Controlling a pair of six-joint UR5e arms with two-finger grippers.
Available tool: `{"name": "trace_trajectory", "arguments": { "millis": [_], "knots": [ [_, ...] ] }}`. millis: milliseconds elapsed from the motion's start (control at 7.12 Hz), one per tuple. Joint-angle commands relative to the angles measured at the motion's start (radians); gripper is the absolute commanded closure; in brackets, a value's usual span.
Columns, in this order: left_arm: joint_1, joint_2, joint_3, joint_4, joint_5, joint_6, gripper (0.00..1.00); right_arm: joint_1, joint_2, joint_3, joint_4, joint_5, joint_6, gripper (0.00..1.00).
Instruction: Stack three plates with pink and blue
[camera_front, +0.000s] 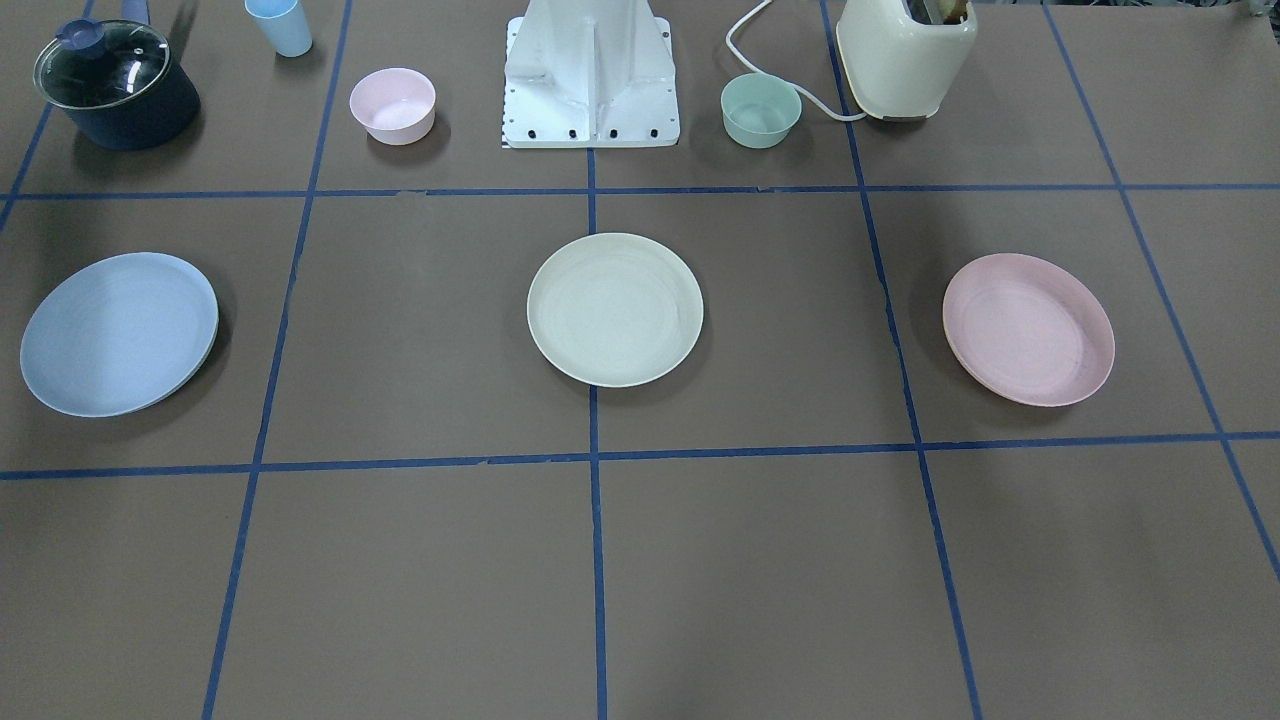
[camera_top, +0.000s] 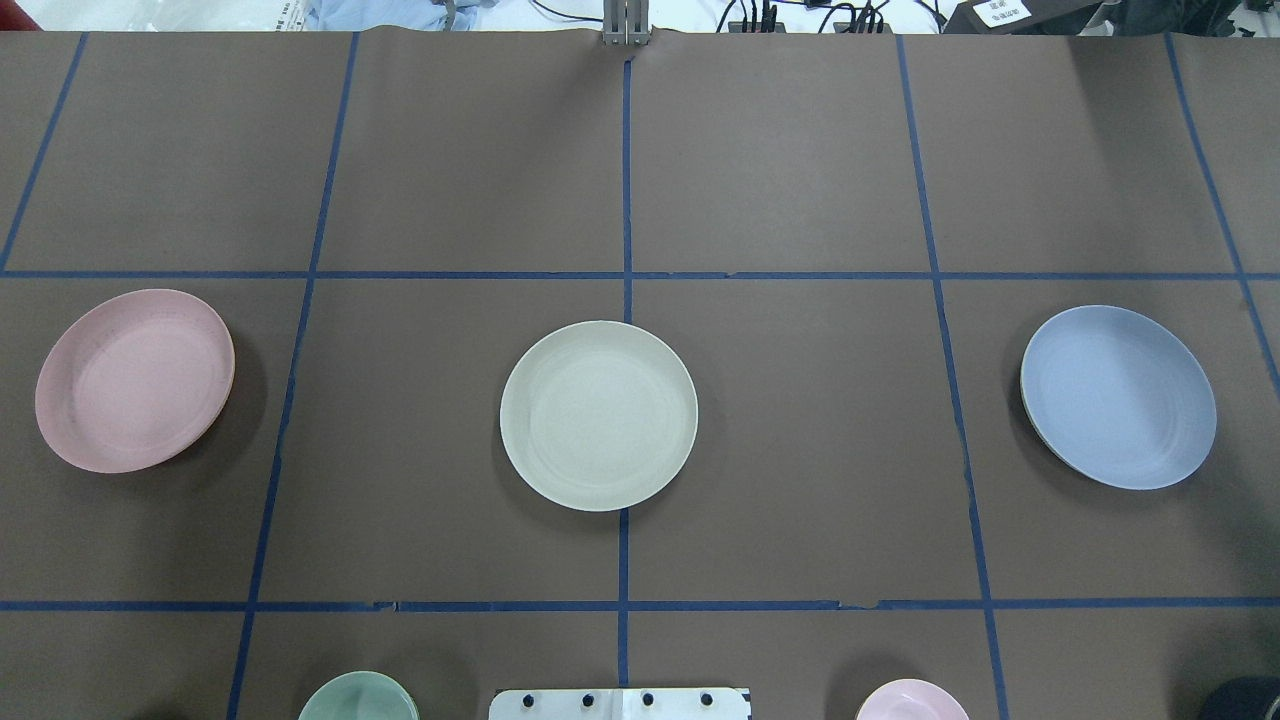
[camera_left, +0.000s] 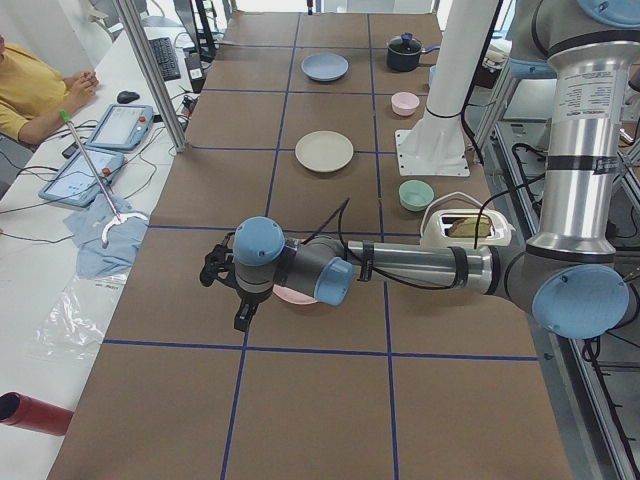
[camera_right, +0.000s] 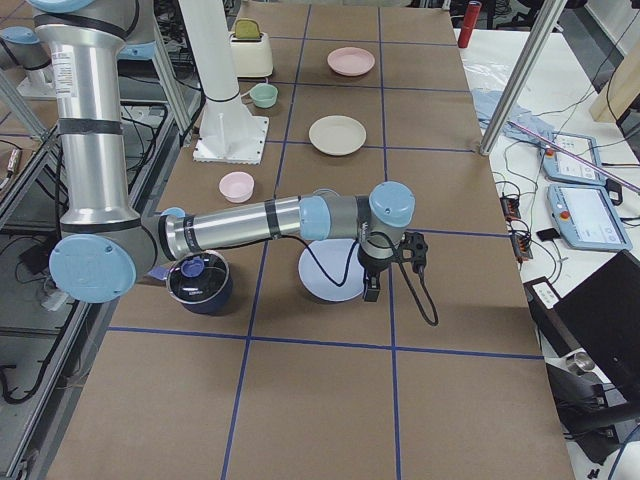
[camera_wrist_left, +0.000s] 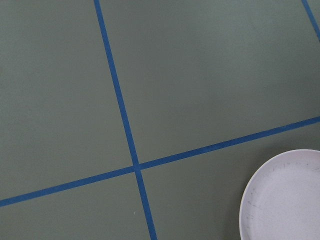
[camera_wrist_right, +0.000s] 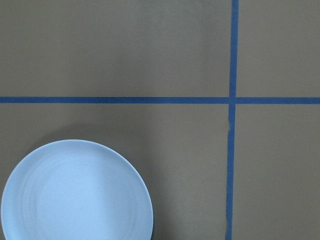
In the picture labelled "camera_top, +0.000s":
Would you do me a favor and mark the pink bowl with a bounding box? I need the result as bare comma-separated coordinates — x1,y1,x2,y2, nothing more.
855,678,969,720

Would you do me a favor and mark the green bowl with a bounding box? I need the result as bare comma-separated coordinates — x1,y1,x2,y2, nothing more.
297,671,421,719

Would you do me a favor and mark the pink plate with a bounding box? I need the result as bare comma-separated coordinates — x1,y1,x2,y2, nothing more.
35,288,236,474

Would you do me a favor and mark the blue plate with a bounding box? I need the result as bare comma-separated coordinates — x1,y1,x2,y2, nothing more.
1019,304,1219,491

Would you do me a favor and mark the black cables bundle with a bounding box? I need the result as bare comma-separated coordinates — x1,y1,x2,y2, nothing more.
717,0,946,35

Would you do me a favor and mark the dark blue lidded pot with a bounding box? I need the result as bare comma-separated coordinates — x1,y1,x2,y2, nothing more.
1196,676,1279,720

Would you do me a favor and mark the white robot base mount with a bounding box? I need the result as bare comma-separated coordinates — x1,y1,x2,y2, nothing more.
488,687,753,719

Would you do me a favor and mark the metal camera pole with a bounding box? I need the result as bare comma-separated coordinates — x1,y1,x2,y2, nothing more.
602,0,652,46

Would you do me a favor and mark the beige plate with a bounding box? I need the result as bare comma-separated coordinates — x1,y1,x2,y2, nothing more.
498,320,700,512

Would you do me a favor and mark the light blue cloth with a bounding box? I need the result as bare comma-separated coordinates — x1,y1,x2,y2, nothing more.
303,1,451,32

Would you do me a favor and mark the black box with label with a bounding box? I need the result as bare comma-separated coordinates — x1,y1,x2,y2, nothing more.
941,1,1105,36

